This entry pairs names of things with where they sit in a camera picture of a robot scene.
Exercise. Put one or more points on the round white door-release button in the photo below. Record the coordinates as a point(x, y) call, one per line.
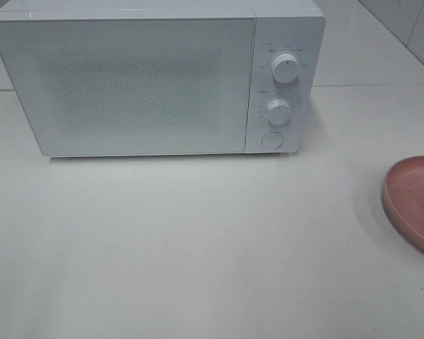
point(272, 140)

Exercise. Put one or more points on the pink round plate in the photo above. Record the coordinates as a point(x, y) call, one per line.
point(403, 199)

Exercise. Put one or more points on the lower white microwave knob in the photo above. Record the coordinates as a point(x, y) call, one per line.
point(278, 111)

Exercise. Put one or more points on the white microwave knob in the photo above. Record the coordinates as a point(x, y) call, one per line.
point(285, 67)
point(278, 111)

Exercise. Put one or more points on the upper white microwave knob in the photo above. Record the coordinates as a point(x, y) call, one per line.
point(285, 67)

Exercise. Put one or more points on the white microwave oven body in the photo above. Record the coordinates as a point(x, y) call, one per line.
point(279, 26)

